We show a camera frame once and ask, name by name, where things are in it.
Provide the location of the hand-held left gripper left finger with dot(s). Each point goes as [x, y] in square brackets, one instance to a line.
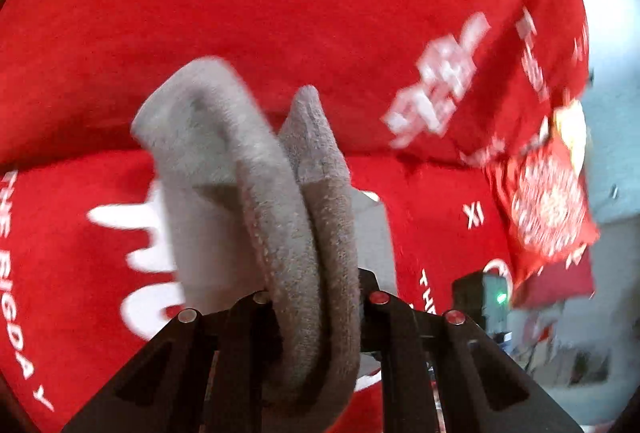
[240, 353]

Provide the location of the grey fleece garment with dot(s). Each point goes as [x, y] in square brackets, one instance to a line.
[280, 238]

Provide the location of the red patterned cushion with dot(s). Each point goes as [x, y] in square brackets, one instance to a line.
[545, 208]

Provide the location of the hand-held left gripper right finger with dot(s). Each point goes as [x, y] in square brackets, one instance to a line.
[400, 363]

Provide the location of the red printed blanket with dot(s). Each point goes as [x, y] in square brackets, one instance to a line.
[250, 3]

